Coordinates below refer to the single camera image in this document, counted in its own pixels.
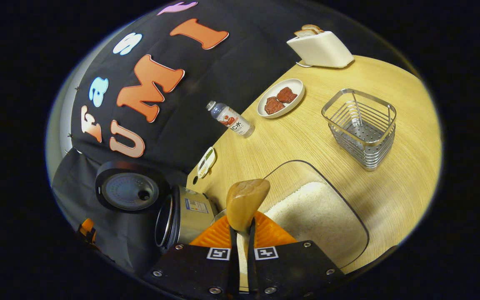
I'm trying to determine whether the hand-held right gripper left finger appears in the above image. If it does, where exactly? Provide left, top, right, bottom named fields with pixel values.
left=143, top=215, right=239, bottom=297

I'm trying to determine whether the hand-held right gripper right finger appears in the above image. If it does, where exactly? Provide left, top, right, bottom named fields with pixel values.
left=247, top=210, right=345, bottom=297

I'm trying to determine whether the dark rice cooker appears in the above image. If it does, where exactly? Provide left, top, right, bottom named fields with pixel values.
left=95, top=160, right=226, bottom=253

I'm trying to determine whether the wooden spoon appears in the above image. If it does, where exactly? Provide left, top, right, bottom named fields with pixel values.
left=226, top=179, right=271, bottom=292

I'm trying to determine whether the clear tray of white rice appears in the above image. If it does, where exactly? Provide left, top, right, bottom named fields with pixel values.
left=261, top=160, right=370, bottom=270

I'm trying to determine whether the metal wire chopstick holder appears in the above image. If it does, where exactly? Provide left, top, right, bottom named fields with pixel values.
left=321, top=88, right=397, bottom=171

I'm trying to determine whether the white divided bean dish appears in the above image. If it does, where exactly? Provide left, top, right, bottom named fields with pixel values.
left=197, top=147, right=217, bottom=179

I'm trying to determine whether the clear drink bottle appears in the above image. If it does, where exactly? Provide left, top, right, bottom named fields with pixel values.
left=206, top=100, right=255, bottom=138

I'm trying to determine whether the red meat piece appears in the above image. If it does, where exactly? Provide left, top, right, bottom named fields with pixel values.
left=276, top=87, right=298, bottom=104
left=264, top=96, right=285, bottom=115

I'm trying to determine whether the white round plate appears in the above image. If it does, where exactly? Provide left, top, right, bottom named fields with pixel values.
left=257, top=78, right=305, bottom=119

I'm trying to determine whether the black backdrop cloth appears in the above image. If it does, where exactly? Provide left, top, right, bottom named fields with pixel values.
left=50, top=0, right=390, bottom=273

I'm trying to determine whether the white toaster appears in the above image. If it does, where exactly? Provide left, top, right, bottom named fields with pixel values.
left=287, top=30, right=354, bottom=68

